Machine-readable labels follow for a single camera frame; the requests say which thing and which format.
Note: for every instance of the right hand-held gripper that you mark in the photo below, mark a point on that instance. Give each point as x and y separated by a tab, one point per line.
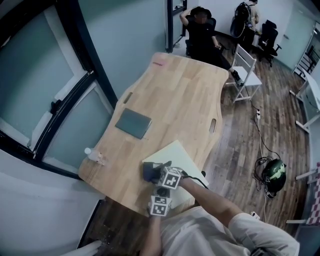
170	178

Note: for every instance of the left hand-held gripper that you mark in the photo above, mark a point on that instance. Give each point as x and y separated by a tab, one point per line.
158	207

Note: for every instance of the person's left forearm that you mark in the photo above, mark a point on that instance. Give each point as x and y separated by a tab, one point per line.
155	237

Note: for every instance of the person's right forearm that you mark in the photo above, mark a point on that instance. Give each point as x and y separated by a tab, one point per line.
212	200

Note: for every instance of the person's white shirt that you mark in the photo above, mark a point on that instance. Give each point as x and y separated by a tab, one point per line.
200	232

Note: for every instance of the clear plastic water bottle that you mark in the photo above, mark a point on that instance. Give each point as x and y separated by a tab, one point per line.
93	155

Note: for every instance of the white insulated pipe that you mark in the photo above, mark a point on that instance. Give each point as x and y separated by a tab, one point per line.
90	250

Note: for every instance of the white power strip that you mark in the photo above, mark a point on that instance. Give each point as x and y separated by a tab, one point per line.
255	215
257	115

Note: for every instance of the pink paper slip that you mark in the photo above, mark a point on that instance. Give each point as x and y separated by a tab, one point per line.
158	63

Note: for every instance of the green black helmet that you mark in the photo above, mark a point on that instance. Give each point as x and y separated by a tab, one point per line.
275	175

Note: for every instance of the white wooden chair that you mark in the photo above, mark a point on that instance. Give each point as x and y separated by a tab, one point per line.
250	80

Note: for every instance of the black office chair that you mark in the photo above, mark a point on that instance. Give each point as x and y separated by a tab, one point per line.
212	22
268	37

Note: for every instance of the white desk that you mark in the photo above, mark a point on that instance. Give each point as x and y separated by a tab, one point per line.
315	90

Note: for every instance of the black window frame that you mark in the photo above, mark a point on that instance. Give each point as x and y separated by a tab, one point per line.
82	50

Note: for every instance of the black glass partition frame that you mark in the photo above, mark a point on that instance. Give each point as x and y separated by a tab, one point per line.
169	25

